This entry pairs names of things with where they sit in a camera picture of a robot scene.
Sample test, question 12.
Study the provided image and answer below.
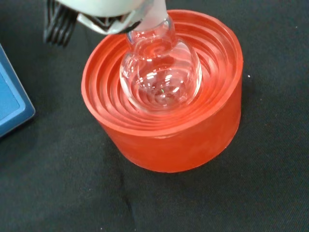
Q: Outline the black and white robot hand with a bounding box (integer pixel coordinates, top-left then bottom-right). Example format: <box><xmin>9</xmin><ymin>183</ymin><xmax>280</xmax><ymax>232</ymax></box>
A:
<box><xmin>43</xmin><ymin>0</ymin><xmax>148</xmax><ymax>48</ymax></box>

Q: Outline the blue heater with steel plate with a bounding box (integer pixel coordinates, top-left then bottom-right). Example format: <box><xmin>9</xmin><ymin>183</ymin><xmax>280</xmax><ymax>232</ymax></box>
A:
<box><xmin>0</xmin><ymin>43</ymin><xmax>36</xmax><ymax>139</ymax></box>

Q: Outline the black bench cloth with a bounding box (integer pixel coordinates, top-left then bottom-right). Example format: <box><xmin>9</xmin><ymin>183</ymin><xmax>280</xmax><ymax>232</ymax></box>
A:
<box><xmin>0</xmin><ymin>0</ymin><xmax>309</xmax><ymax>232</ymax></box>

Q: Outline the red ribbed flask ring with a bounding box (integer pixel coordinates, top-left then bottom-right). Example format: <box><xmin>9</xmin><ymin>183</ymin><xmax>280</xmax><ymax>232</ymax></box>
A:
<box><xmin>81</xmin><ymin>9</ymin><xmax>243</xmax><ymax>174</ymax></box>

